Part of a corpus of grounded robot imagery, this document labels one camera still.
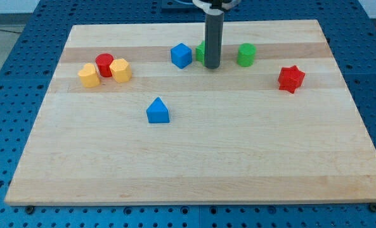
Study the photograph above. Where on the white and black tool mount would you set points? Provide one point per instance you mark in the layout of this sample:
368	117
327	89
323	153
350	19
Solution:
207	5

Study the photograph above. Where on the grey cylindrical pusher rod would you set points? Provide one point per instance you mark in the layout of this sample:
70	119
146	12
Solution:
214	19

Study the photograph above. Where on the yellow hexagon block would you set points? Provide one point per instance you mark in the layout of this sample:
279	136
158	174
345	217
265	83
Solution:
121	70

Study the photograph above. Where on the yellow heart block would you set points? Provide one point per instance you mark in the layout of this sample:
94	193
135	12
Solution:
88	76

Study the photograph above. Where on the green block behind rod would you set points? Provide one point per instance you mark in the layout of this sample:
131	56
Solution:
200	53

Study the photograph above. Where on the green cylinder block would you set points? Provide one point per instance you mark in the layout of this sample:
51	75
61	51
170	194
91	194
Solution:
246	55

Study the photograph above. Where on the blue cube block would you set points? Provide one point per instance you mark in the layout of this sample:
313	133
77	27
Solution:
181	55

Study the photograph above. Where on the red star block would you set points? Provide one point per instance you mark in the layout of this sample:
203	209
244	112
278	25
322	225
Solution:
290	78

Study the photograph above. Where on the blue triangle block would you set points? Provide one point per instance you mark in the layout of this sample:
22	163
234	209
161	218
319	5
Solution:
157	112

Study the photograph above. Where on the red cylinder block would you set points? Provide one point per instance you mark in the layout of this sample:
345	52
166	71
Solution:
103	62

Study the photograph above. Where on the wooden board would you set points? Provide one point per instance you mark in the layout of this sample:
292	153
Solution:
233	136

